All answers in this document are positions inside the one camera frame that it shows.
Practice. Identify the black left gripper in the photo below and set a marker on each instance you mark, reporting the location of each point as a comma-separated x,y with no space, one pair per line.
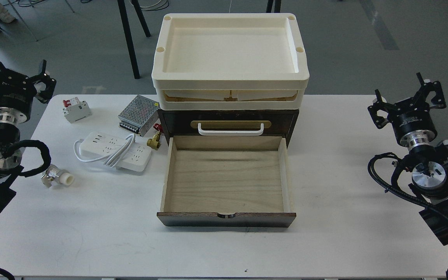
17,90

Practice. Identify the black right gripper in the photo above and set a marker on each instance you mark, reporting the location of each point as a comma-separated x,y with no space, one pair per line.
412,118

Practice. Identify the white power strip with cable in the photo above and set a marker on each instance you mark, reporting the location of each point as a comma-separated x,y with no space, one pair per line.
113,151

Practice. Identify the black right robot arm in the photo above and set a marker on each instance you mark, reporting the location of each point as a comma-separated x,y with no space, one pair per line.
421,177

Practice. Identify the metal white pipe fitting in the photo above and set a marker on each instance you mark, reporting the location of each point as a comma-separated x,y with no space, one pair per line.
55,175

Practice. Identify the metal mesh power supply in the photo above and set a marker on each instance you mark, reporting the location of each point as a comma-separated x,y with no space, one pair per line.
139,115

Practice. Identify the cream plastic tray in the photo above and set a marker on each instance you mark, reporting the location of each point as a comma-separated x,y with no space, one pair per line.
230,62

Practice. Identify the open wooden drawer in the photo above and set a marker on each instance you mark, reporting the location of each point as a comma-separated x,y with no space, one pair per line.
230,181

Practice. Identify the white circuit breaker red switch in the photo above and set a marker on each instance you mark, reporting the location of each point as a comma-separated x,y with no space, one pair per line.
74,109

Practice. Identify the brass valve red handle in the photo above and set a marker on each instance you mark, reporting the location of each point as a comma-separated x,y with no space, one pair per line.
155,141

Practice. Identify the white drawer handle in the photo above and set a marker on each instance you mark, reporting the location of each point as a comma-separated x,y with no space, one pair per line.
258,132

